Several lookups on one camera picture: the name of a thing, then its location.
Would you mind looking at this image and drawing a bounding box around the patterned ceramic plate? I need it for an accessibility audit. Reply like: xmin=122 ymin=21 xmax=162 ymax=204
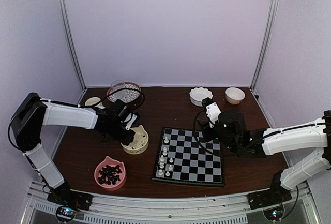
xmin=106 ymin=82 xmax=141 ymax=103

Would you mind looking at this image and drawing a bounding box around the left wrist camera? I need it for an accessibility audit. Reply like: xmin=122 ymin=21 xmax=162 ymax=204
xmin=123 ymin=112 xmax=140 ymax=130

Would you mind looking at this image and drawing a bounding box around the cream ribbed mug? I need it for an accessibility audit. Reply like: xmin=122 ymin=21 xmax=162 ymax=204
xmin=85 ymin=97 xmax=105 ymax=109

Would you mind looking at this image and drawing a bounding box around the pile of black chess pieces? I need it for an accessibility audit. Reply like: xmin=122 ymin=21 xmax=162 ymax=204
xmin=98 ymin=165 xmax=123 ymax=185

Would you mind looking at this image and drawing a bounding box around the black white chessboard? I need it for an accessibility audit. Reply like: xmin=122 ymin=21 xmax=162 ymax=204
xmin=152 ymin=127 xmax=225 ymax=187

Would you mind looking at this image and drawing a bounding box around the aluminium front rail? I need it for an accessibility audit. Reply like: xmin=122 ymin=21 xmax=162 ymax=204
xmin=19 ymin=181 xmax=322 ymax=223

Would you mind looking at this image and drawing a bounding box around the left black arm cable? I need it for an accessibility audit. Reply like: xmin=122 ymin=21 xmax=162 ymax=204
xmin=99 ymin=84 xmax=146 ymax=111

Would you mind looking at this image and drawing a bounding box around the aluminium frame post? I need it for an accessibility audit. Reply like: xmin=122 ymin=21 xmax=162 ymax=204
xmin=58 ymin=0 xmax=87 ymax=91
xmin=250 ymin=0 xmax=279 ymax=92

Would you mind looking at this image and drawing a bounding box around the left aluminium frame post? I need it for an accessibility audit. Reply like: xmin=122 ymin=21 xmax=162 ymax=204
xmin=58 ymin=0 xmax=87 ymax=91

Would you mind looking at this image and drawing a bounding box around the pink cat-ear bowl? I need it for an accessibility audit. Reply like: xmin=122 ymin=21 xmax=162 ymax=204
xmin=94 ymin=156 xmax=127 ymax=191

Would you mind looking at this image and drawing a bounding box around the clear drinking glass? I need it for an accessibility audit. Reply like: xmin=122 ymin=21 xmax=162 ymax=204
xmin=111 ymin=80 xmax=125 ymax=98

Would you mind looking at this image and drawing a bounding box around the white scalloped dish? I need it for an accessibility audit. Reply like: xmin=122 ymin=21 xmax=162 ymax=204
xmin=189 ymin=87 xmax=214 ymax=107

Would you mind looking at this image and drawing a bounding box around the cream cat-ear bowl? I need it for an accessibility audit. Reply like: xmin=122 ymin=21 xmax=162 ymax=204
xmin=121 ymin=125 xmax=149 ymax=155

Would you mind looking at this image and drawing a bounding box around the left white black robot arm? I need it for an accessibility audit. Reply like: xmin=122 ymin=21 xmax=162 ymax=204
xmin=8 ymin=93 xmax=140 ymax=205

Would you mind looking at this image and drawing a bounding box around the right aluminium frame post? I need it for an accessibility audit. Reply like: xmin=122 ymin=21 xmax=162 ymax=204
xmin=250 ymin=0 xmax=279 ymax=92

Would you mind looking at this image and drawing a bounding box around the small cream bowl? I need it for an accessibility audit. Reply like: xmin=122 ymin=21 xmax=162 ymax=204
xmin=225 ymin=87 xmax=246 ymax=105

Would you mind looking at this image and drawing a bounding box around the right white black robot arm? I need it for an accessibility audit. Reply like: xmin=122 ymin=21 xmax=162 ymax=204
xmin=198 ymin=110 xmax=330 ymax=204

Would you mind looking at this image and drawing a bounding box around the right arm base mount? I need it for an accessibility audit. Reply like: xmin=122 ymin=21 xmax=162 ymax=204
xmin=247 ymin=189 xmax=292 ymax=210

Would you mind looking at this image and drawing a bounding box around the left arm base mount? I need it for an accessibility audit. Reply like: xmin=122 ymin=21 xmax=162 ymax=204
xmin=47 ymin=190 xmax=93 ymax=211

